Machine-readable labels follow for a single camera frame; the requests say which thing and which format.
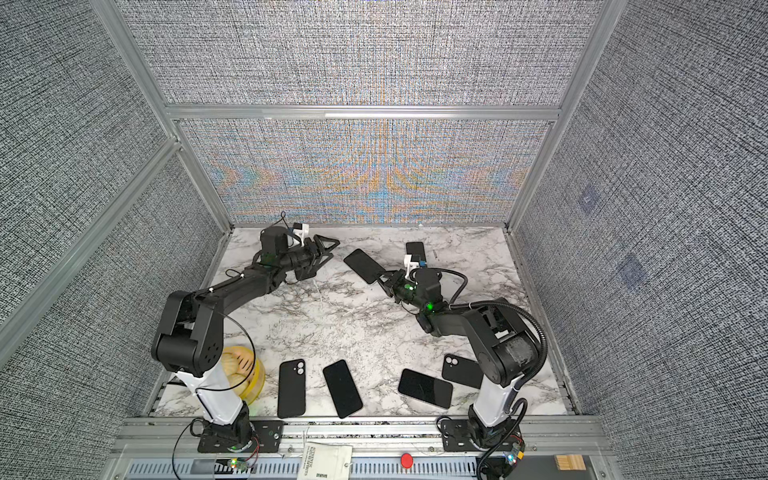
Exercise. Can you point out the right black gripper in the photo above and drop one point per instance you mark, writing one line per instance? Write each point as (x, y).
(399, 279)

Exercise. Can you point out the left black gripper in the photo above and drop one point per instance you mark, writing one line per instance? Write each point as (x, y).
(318, 251)

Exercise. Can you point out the black phone screen up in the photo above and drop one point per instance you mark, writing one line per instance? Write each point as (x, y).
(416, 251)

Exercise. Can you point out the black phone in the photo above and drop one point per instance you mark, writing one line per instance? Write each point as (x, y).
(342, 388)
(426, 388)
(364, 266)

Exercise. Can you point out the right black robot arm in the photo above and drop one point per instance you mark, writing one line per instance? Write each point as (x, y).
(508, 343)

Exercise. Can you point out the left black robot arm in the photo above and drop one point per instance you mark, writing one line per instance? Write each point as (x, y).
(189, 339)

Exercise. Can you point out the black case near right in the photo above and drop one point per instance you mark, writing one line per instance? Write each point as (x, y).
(463, 371)

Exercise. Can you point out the black case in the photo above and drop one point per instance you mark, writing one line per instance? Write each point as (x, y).
(463, 371)
(292, 389)

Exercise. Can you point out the black case near left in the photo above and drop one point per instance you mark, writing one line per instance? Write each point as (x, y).
(292, 389)

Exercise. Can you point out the yellow tape roll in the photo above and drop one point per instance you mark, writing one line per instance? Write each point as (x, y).
(244, 371)

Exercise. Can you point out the red emergency button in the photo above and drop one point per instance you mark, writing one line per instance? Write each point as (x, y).
(406, 461)

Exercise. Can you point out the white paper label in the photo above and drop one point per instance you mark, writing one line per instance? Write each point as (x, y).
(325, 462)

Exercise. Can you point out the wooden block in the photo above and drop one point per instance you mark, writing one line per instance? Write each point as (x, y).
(571, 462)

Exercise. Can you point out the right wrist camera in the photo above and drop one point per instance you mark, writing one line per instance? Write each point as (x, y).
(414, 264)

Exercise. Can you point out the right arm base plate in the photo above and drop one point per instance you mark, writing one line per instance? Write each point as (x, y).
(456, 436)

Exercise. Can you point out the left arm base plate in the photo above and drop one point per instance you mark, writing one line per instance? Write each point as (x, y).
(266, 435)

